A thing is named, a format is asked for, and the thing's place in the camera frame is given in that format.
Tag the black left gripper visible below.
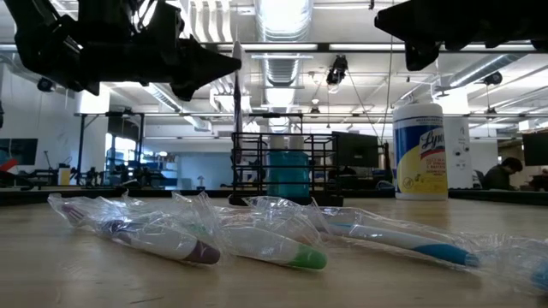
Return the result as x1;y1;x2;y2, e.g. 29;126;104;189
79;0;242;102

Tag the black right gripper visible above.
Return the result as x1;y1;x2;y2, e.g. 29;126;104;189
374;0;515;73

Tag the black wire caddy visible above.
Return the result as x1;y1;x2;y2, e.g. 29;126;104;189
228;131;345;208

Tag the green toothbrush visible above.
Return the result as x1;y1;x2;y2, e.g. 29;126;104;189
170;191;330;271

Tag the blue toothbrush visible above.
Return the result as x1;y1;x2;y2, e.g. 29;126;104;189
468;233;548;296
242;195;480;269

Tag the black ceiling spotlight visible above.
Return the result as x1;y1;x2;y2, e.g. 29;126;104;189
482;70;504;86
36;76;56;93

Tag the black computer monitor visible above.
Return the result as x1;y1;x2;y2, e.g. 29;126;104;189
521;131;548;167
331;131;380;169

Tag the white yellow blue wipes canister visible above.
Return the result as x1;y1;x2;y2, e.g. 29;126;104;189
391;101;450;201

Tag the person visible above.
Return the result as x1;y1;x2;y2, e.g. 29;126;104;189
482;157;524;192

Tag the silver ceiling air duct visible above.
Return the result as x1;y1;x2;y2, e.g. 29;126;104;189
252;0;314;108

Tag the black hanging camera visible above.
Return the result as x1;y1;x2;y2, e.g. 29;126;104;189
325;54;349;86

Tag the black background rig frame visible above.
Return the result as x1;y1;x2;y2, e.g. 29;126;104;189
74;110;146;187

